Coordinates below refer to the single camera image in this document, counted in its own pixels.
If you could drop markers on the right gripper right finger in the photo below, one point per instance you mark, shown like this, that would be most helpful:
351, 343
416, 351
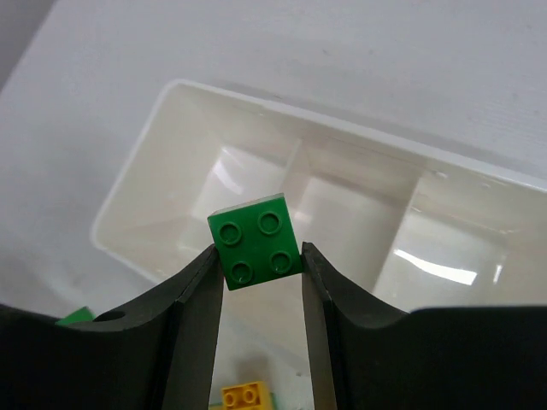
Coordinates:
367, 354

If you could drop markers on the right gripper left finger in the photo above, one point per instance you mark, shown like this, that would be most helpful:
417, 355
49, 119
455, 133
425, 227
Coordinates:
156, 351

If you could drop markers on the green lego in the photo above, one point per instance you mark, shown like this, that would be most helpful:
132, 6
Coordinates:
82, 314

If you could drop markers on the green square lego brick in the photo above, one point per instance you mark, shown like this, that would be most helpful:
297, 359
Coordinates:
256, 242

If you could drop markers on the yellow lego cluster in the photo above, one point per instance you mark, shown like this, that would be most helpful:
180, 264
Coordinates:
249, 396

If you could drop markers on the white divided sorting tray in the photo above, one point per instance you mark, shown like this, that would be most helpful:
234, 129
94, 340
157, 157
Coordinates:
417, 227

